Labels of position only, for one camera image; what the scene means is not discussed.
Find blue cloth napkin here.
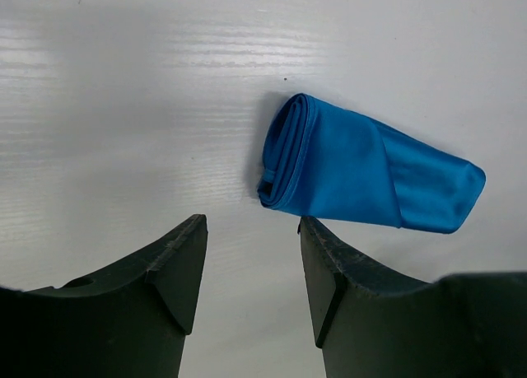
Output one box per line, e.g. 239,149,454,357
258,94,486,234

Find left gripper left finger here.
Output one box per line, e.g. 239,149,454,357
1,214,208,377

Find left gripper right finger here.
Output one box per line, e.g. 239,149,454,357
298,217,526,377

